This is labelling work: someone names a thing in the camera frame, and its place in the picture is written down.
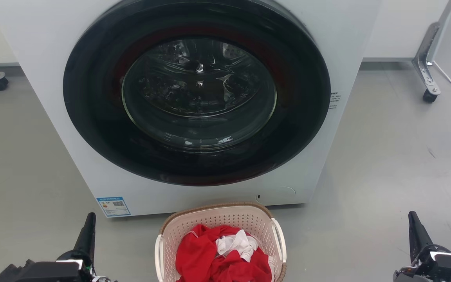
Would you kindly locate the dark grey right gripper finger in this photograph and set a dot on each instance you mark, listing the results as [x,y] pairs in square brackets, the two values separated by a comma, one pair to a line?
[417,239]

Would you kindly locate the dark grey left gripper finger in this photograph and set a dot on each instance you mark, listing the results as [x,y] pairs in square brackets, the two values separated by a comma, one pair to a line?
[87,239]

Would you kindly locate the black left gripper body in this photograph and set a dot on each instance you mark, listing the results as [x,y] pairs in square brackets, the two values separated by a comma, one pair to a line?
[49,272]

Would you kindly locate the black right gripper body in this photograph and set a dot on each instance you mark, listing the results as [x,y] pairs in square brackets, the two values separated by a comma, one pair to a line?
[448,270]

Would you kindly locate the cream perforated laundry basket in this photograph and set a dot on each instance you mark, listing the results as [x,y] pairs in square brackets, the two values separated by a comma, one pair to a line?
[217,217]

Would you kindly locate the blue energy label sticker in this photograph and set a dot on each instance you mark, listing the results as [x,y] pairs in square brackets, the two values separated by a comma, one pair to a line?
[113,206]

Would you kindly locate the red garment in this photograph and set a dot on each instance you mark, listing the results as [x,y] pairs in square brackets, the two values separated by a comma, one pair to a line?
[196,252]

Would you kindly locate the black round washer door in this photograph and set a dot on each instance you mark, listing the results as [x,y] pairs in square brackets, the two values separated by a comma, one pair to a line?
[92,117]

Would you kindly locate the round white filter cover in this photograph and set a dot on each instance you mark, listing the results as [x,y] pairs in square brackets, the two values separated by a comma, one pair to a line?
[276,195]

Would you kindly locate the white garment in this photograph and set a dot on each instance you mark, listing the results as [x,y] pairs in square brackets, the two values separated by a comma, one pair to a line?
[236,243]

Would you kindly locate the small white text sticker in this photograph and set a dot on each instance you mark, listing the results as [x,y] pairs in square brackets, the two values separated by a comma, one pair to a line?
[334,100]

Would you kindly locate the white front-load washing machine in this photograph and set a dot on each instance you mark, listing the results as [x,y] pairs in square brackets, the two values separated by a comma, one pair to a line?
[33,23]

